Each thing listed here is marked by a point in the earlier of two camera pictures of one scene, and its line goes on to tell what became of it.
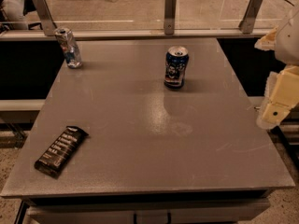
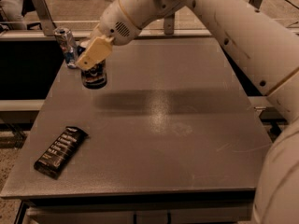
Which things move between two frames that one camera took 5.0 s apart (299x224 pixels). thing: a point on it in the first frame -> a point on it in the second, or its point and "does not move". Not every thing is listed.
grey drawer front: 148,211 does not move
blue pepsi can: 176,63 -> 96,77
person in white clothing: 12,8 does not move
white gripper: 289,37 -> 114,21
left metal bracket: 44,12 does not move
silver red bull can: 69,46 does not move
